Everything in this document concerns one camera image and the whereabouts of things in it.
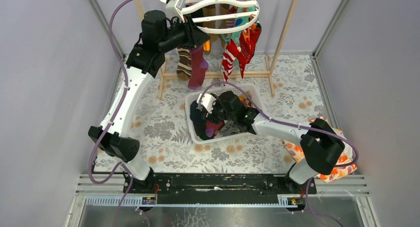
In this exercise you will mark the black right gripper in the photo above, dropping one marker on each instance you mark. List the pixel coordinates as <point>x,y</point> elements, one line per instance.
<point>211,117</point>

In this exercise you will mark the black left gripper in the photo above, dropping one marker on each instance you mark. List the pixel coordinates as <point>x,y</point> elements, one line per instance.
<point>191,33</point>

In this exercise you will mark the orange clothes peg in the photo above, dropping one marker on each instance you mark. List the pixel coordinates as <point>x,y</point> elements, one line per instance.
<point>207,46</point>

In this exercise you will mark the brown white striped sock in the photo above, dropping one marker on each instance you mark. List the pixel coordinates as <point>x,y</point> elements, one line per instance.
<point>184,68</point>

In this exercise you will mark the maroon sock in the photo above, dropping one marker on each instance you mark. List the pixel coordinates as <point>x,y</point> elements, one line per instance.
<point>199,68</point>
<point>211,128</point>

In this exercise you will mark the white round clip hanger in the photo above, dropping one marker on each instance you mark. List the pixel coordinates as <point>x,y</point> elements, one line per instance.
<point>192,6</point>

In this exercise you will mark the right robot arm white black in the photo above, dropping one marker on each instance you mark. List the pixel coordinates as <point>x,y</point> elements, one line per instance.
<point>259,123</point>

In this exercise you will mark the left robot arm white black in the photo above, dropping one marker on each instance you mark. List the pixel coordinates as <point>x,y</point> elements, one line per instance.
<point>159,35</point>

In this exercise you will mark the wooden hanger rack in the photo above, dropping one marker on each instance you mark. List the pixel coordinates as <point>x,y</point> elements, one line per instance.
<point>270,62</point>

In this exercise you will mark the grey sock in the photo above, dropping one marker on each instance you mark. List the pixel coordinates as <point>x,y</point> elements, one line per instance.
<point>232,129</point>

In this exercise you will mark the navy blue sock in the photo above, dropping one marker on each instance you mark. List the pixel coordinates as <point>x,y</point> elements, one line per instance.
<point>196,118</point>

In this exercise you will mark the white plastic laundry basket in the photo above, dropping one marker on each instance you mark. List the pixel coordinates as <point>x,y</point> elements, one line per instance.
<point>250,88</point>

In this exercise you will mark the brown ribbed sock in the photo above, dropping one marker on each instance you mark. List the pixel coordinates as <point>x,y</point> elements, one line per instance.
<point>210,10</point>

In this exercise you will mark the red white striped sock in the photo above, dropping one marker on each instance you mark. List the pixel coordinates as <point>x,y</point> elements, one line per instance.
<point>229,55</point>

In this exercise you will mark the teal patterned sock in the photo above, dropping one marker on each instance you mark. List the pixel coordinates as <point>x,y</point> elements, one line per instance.
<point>239,22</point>

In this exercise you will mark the floral table mat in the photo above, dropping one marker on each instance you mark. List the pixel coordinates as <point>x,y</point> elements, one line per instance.
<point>160,124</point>

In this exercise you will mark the red snowflake sock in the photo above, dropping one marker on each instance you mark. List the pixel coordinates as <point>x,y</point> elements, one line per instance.
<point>248,40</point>

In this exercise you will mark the floral orange bag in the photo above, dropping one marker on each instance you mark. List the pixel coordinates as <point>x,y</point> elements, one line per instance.
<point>346,157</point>

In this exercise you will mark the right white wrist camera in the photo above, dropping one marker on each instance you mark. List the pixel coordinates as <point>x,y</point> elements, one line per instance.
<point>206,101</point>

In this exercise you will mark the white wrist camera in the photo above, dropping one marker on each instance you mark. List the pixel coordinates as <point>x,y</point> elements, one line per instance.
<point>173,9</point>
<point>206,101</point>

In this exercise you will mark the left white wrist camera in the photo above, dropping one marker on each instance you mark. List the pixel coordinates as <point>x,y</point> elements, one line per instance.
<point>173,9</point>

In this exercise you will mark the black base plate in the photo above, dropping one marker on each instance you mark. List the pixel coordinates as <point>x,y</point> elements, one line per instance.
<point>225,188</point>

